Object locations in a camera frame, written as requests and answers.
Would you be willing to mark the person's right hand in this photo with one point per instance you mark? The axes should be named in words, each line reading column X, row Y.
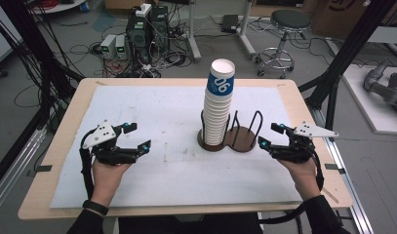
column 305, row 178

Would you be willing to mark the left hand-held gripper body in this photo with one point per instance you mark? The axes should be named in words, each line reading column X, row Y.
column 103, row 135

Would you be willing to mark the white platform board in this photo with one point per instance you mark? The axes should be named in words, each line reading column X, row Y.
column 365, row 107

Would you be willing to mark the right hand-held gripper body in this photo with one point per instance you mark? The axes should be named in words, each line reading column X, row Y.
column 300, row 149

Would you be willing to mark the black computer tower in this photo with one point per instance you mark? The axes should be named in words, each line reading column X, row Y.
column 139, row 39
column 159, row 29

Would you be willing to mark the white power strip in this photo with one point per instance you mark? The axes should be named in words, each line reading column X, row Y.
column 143, row 9

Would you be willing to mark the aluminium rail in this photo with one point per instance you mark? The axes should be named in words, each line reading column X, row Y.
column 349, row 182
column 14, row 165

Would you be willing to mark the black wristband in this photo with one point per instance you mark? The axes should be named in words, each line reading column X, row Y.
column 95, row 207

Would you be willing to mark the blue tape roll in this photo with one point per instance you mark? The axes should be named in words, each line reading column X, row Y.
column 84, row 7

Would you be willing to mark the white desk leg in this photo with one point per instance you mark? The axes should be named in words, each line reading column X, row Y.
column 193, row 39
column 246, row 32

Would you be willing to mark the black tape strip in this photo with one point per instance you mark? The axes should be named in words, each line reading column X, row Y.
column 334, row 167
column 43, row 168

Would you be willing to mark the person's dark clothing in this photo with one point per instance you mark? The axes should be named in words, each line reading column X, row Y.
column 189, row 226

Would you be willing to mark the grey bench power supply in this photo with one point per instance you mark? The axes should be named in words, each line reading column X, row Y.
column 121, row 47
column 108, row 45

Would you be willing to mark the black box on floor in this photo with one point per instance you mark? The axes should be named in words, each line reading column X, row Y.
column 230, row 23

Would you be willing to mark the cardboard box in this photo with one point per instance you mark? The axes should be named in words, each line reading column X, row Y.
column 345, row 16

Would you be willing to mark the white cabinet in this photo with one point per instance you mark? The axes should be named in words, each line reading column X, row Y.
column 1, row 39

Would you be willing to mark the black round stool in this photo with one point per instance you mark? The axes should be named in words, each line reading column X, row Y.
column 288, row 21

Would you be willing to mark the white foam mat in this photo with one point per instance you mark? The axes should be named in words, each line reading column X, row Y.
column 160, row 110

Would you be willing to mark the person's left hand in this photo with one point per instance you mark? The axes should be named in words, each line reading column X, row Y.
column 106, row 180

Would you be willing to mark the thin wooden stick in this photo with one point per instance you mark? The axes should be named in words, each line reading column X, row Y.
column 331, row 195

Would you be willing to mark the stack of white paper cups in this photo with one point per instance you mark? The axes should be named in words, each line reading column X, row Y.
column 215, row 120

